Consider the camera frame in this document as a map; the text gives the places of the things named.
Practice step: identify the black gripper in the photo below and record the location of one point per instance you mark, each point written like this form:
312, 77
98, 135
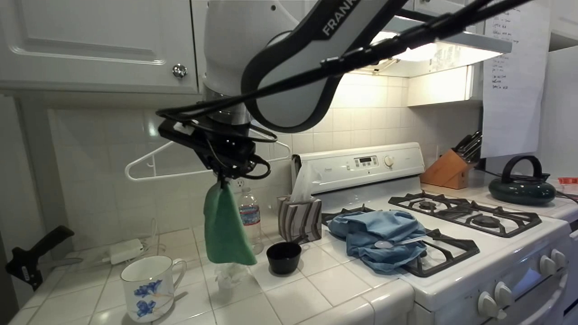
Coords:
227, 155

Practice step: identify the green towel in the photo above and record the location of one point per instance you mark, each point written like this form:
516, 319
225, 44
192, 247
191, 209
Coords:
228, 229

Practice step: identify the blue towel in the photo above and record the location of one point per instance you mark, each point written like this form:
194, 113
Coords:
380, 238

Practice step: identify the clear water bottle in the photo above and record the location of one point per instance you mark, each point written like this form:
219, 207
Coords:
250, 220

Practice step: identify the small black measuring cup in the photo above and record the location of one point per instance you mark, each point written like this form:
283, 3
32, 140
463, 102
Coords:
283, 258

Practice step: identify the metal cabinet knob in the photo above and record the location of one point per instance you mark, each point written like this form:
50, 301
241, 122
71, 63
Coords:
180, 72

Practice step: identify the white power adapter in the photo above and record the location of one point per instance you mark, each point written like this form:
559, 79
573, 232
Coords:
126, 252

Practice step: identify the white mug blue flowers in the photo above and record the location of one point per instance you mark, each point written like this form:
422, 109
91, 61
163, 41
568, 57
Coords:
147, 290

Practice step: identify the white upper cabinet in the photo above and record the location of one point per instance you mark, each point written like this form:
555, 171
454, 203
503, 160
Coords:
91, 43

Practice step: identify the wooden knife block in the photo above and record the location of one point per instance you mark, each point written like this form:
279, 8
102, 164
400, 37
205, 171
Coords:
445, 171

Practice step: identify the black stove grate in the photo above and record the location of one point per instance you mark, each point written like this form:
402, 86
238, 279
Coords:
458, 250
481, 220

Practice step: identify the white gas stove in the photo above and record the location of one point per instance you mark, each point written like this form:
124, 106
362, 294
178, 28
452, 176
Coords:
458, 265

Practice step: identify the white range hood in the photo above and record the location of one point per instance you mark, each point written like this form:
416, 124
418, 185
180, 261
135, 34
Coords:
445, 48

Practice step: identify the white stove knob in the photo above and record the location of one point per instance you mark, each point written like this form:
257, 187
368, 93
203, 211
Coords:
505, 294
489, 306
546, 265
561, 259

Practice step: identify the dark green kettle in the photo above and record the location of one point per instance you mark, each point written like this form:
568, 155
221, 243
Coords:
521, 189

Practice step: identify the white printed paper sheet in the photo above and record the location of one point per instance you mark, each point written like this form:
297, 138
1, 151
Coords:
516, 79

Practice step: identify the white refrigerator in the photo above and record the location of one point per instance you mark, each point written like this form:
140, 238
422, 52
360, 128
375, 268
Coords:
563, 115

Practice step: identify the black camera clamp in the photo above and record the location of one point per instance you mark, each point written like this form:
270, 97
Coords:
33, 256

